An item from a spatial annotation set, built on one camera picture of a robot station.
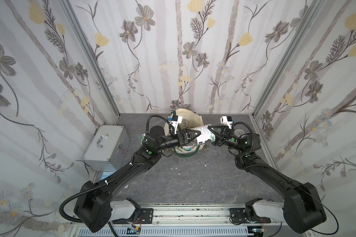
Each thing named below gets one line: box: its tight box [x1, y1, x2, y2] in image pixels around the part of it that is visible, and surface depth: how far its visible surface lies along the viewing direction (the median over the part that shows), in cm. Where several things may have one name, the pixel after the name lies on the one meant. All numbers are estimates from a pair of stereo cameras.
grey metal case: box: [82, 124, 131, 172], surface depth 86 cm
